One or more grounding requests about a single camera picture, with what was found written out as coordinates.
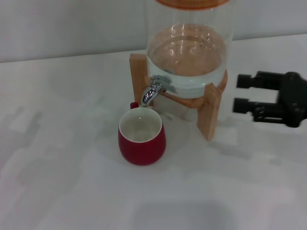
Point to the wooden dispenser stand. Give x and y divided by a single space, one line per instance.
208 115

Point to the chrome faucet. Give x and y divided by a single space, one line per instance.
147 94

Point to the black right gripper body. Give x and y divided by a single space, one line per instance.
295 100

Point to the glass water dispenser jar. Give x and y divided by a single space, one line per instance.
189 60

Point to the red ceramic cup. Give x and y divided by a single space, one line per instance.
141 151

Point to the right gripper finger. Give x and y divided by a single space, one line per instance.
263 111
263 80

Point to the wooden jar lid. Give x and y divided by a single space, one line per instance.
192 4

